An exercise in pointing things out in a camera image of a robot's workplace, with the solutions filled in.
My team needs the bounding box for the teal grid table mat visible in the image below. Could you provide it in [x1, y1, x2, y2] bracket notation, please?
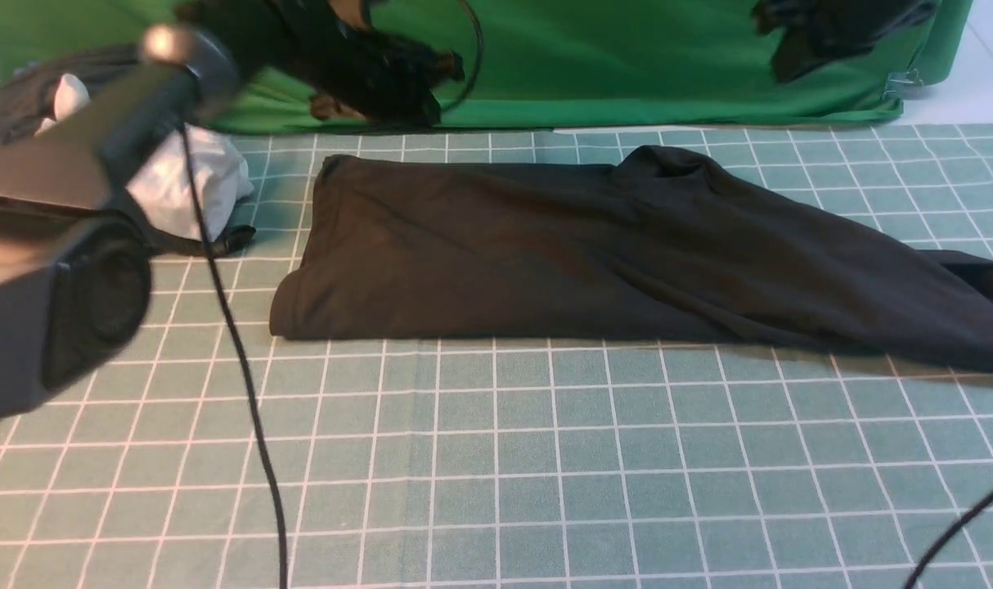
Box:
[0, 124, 993, 588]

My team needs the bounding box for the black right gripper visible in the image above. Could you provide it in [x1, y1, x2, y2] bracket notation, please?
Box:
[751, 1, 939, 83]

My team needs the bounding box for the metal binder clip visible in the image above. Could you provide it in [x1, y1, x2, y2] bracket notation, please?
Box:
[882, 70, 926, 101]

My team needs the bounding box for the white crumpled garment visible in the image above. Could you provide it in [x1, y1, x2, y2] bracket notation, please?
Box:
[37, 74, 255, 242]

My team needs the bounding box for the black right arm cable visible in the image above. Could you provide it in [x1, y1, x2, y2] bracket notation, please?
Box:
[901, 466, 993, 589]

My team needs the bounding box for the green backdrop cloth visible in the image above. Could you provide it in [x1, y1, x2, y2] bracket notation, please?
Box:
[0, 1, 973, 135]

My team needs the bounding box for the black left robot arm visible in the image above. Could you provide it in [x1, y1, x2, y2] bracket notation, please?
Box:
[0, 1, 465, 419]

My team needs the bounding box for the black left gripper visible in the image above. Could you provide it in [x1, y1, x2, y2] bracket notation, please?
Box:
[173, 1, 466, 129]

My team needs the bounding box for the dark gray crumpled garment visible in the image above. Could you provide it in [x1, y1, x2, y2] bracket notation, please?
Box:
[0, 43, 256, 258]

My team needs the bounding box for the dark gray long-sleeved shirt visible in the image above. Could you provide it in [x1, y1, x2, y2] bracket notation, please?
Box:
[269, 146, 993, 372]

